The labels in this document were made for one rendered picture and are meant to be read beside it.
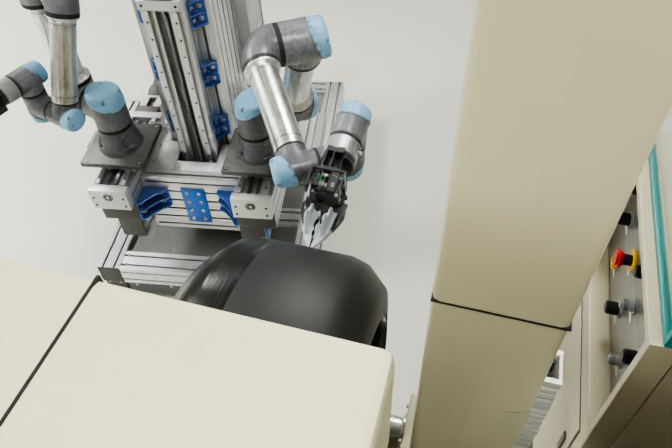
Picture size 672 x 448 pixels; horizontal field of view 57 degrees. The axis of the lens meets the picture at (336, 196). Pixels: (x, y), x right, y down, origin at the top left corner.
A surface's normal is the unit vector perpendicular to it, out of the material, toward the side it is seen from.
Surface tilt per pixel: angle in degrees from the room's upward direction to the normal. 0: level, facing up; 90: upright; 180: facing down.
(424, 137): 0
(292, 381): 0
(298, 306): 9
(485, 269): 90
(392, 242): 0
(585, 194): 90
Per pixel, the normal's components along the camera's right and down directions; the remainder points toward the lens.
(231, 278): 0.03, -0.82
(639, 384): -0.27, 0.71
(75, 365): -0.03, -0.68
